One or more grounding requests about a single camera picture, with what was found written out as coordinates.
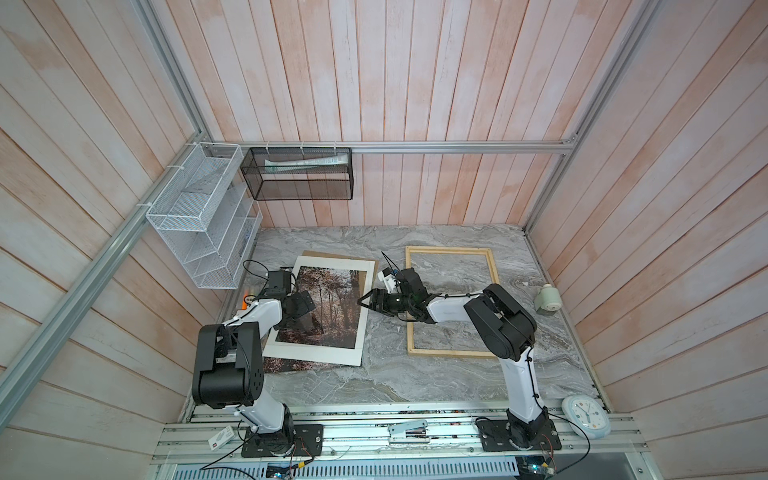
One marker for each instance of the brown cardboard backing board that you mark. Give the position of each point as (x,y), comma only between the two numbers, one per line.
(339,262)

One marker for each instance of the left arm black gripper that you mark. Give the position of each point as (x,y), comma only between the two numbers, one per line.
(304,306)

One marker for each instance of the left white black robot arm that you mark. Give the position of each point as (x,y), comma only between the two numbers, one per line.
(229,368)

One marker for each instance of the autumn forest photo print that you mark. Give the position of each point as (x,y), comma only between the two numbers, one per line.
(327,306)

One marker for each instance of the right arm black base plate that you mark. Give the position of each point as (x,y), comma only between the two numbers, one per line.
(513,434)

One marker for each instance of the pack of coloured highlighters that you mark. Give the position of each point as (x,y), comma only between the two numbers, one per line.
(247,301)

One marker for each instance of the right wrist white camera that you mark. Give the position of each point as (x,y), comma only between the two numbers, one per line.
(388,278)

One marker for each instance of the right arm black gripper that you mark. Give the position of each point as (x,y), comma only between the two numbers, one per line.
(375,300)

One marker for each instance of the white round clock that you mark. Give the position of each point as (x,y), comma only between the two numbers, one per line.
(589,419)

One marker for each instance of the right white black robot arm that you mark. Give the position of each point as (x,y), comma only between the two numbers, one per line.
(506,328)

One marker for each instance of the black wire mesh basket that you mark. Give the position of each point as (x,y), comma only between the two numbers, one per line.
(296,186)

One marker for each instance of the white wire mesh shelf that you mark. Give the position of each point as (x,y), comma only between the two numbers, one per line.
(207,219)

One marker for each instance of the paper inside black basket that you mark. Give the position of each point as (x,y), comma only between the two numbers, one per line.
(325,164)

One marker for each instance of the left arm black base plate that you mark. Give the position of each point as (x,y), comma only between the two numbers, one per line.
(304,440)

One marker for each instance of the grey stapler on rail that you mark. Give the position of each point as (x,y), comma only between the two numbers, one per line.
(409,432)

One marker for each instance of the light wooden picture frame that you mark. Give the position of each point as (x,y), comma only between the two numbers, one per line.
(488,255)

